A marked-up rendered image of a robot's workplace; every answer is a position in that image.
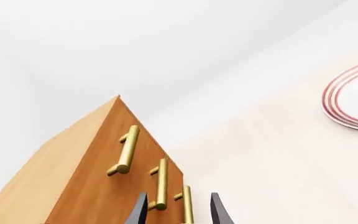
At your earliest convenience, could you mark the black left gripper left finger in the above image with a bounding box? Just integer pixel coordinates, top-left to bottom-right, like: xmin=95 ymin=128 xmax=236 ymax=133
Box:
xmin=124 ymin=192 xmax=149 ymax=224

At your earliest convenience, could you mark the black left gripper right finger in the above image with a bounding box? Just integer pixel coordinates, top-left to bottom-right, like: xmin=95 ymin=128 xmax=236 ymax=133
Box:
xmin=210 ymin=192 xmax=235 ymax=224

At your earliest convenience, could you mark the wooden bottom drawer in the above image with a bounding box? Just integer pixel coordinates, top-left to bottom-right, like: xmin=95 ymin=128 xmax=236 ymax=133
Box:
xmin=172 ymin=161 xmax=185 ymax=224

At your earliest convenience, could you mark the wooden top drawer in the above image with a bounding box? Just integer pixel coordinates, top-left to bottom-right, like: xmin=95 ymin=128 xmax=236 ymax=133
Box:
xmin=44 ymin=95 xmax=149 ymax=224

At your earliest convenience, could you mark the wooden cabinet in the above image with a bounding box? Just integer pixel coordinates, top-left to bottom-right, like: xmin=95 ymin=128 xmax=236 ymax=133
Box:
xmin=0 ymin=93 xmax=185 ymax=224

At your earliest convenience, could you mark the white plate with red rings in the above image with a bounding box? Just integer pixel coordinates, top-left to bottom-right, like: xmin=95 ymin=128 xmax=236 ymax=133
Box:
xmin=321 ymin=58 xmax=358 ymax=133

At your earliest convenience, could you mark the brass bottom drawer handle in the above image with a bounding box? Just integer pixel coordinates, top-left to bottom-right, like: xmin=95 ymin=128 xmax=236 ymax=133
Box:
xmin=173 ymin=185 xmax=195 ymax=224

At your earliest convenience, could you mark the brass drawer handle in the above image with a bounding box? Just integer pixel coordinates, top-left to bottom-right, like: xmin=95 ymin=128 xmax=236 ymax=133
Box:
xmin=106 ymin=124 xmax=140 ymax=177
xmin=173 ymin=185 xmax=195 ymax=224
xmin=147 ymin=157 xmax=170 ymax=212

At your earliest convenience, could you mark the brass middle drawer handle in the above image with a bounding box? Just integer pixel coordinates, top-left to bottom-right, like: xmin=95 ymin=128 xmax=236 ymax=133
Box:
xmin=147 ymin=157 xmax=170 ymax=212

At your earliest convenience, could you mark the brass top drawer handle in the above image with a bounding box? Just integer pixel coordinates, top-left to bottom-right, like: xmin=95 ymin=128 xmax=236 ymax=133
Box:
xmin=106 ymin=124 xmax=140 ymax=177

